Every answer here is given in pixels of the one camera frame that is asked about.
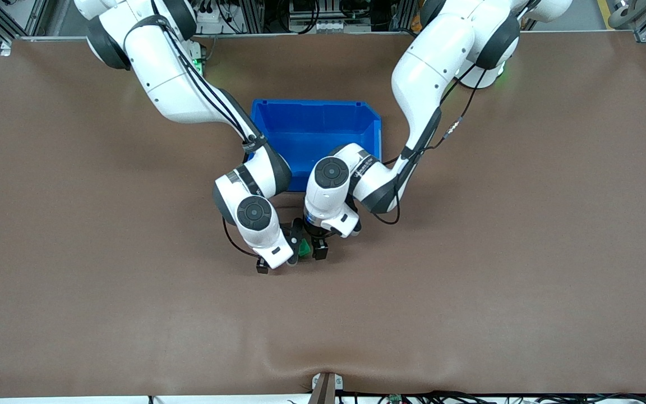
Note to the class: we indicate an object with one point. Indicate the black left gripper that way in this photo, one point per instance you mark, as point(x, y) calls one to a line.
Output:
point(317, 235)

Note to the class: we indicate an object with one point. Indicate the small green cube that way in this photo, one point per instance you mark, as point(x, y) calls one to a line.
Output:
point(304, 248)

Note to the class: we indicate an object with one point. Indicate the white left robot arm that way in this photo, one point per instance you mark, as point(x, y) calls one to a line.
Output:
point(435, 67)

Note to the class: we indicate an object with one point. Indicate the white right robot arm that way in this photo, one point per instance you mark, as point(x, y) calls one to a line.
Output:
point(171, 78)

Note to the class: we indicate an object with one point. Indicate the blue plastic storage bin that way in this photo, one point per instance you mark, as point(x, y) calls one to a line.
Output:
point(323, 134)

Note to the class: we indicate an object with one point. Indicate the metal table edge clamp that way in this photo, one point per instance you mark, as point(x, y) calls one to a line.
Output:
point(327, 387)

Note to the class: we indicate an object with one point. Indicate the small green connector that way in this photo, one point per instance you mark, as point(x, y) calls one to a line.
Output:
point(395, 399)

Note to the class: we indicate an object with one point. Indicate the white terminal block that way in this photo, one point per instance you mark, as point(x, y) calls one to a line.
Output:
point(320, 25)

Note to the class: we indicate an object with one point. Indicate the white power strip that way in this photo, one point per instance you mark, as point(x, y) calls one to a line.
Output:
point(213, 22)

